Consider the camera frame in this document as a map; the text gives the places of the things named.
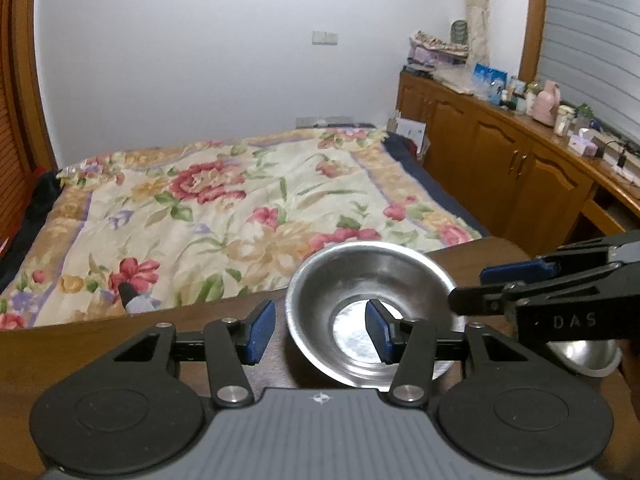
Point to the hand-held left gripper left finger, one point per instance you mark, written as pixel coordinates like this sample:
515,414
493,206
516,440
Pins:
260,332

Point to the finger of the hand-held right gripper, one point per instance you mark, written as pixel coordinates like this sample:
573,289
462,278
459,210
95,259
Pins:
475,301
515,272

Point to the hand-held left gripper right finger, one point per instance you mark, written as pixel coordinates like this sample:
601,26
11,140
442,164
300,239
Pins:
378,330

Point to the small steel bowl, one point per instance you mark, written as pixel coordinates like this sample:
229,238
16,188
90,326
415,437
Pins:
320,280
590,357

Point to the small pale bottle dark cap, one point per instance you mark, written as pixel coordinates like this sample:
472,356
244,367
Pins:
135,302

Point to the wooden cabinet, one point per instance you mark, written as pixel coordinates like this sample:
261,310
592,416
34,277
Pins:
475,145

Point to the floral blanket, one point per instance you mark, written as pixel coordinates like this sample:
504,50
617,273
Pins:
225,200

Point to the purple tissue box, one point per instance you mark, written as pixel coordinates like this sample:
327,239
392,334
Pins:
584,144

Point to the white extension socket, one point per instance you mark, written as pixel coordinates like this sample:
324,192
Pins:
622,167

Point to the white jar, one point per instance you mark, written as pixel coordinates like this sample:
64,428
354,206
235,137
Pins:
563,120

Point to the pink thermos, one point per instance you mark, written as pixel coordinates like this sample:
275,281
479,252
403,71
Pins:
546,105

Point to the white paper box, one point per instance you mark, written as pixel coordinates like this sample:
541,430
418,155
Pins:
412,132

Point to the cluster of small bottles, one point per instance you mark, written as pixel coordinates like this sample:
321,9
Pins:
520,97

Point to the blue printed box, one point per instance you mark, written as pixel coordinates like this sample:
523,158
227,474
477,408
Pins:
490,82

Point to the clear plastic bag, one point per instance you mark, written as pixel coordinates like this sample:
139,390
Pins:
455,80

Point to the stack of folded cloths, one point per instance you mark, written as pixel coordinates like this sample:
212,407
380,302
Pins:
435,52

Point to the grey window blind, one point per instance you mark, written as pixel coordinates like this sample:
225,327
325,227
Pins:
595,35

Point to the cream patterned curtain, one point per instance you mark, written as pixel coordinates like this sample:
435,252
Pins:
477,10

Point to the wooden louvered wardrobe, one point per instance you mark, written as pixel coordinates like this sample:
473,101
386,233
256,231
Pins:
15,110

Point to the wall power strip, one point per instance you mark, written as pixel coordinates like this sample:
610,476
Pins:
325,121

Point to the wooden window frame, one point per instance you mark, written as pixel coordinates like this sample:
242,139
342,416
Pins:
534,20

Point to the white wall switch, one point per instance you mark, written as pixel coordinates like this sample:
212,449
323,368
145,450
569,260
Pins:
325,37

